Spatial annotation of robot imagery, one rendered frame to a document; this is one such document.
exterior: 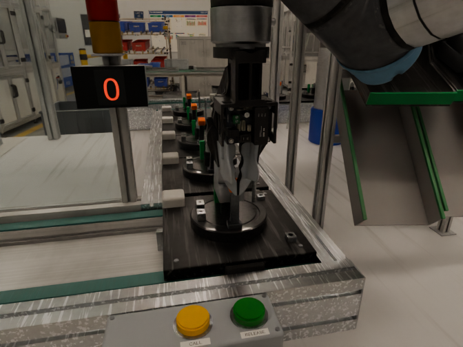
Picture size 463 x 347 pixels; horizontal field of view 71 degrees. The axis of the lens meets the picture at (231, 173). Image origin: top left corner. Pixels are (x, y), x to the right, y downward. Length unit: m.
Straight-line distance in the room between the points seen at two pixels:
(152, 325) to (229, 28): 0.36
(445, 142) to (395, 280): 0.29
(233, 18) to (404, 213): 0.43
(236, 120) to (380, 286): 0.43
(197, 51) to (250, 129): 7.47
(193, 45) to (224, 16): 7.46
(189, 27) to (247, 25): 10.69
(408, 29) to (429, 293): 0.50
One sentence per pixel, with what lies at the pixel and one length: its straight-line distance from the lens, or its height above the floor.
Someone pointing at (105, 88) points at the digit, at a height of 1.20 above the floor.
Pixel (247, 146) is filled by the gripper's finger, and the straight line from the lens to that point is 0.48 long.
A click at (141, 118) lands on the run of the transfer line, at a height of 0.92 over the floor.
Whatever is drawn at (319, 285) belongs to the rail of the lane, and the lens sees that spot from 0.51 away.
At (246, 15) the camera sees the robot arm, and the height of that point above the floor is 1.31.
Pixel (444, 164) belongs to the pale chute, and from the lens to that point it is 0.74.
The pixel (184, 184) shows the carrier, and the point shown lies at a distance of 0.77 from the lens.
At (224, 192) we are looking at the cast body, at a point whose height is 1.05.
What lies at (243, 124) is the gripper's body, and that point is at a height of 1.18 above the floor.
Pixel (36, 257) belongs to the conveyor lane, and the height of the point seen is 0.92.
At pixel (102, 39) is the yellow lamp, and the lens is 0.62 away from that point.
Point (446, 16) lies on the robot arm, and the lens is 0.33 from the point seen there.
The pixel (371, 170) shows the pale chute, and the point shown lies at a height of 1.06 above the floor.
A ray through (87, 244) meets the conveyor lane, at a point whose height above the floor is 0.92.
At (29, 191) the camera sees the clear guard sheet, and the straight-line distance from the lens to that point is 0.78.
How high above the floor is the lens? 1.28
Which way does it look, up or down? 22 degrees down
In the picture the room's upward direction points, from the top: straight up
